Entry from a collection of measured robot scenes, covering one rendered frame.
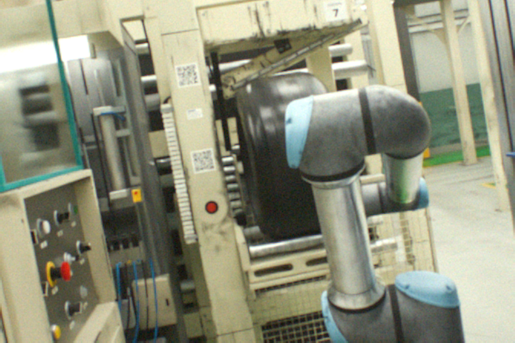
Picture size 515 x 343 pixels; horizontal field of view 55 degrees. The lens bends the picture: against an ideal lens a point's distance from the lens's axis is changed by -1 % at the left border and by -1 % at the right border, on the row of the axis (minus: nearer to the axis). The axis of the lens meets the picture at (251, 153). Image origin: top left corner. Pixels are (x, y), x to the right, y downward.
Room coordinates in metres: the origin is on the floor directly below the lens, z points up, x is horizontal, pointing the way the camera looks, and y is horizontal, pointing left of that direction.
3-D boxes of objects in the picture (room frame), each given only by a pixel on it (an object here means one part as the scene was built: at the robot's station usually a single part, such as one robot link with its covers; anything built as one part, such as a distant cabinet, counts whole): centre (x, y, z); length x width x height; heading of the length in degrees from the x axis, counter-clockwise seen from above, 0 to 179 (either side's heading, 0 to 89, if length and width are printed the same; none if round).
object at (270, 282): (1.78, -0.08, 0.80); 0.37 x 0.36 x 0.02; 5
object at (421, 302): (0.97, -0.29, 0.88); 0.13 x 0.12 x 0.14; 78
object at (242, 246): (1.77, 0.09, 0.90); 0.40 x 0.03 x 0.10; 5
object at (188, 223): (1.70, 0.25, 1.19); 0.05 x 0.04 x 0.48; 5
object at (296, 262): (1.64, -0.10, 0.83); 0.36 x 0.09 x 0.06; 95
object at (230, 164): (2.14, 0.17, 1.05); 0.20 x 0.15 x 0.30; 95
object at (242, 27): (2.09, -0.18, 1.71); 0.61 x 0.25 x 0.15; 95
